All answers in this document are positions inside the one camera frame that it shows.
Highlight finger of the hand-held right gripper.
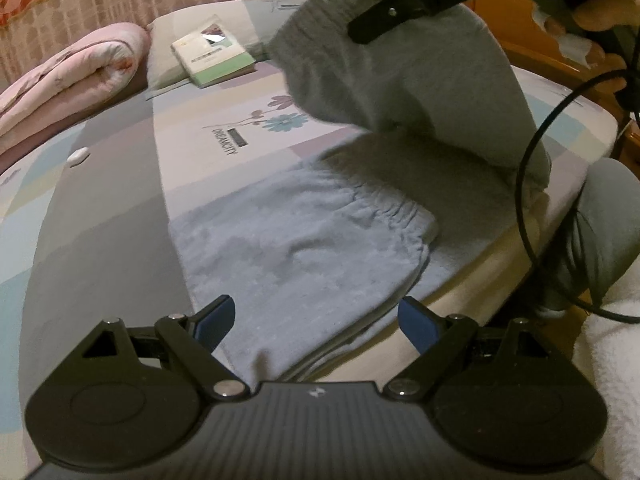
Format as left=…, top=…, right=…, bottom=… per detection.
left=347, top=0, right=431, bottom=45

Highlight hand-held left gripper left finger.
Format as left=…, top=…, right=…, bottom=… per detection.
left=52, top=294, right=249, bottom=402

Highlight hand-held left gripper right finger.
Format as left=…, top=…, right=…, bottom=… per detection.
left=386, top=296, right=568, bottom=402

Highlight grey sweatpants with white drawstring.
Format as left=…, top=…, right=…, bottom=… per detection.
left=170, top=0, right=553, bottom=381

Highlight person's right hand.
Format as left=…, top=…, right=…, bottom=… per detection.
left=532, top=0, right=640, bottom=68

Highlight wooden headboard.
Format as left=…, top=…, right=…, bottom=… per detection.
left=470, top=0, right=640, bottom=181

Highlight patchwork pillow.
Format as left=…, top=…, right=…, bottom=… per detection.
left=145, top=0, right=311, bottom=93

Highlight green and white book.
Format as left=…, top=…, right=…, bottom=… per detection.
left=171, top=14, right=256, bottom=88

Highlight person's white fleece jacket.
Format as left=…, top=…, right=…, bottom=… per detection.
left=572, top=280, right=640, bottom=480

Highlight person's grey trouser leg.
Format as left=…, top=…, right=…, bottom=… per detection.
left=537, top=157, right=640, bottom=317

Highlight folded pink quilt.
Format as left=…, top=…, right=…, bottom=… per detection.
left=0, top=22, right=151, bottom=161

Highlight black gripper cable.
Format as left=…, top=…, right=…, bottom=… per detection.
left=517, top=70, right=640, bottom=321

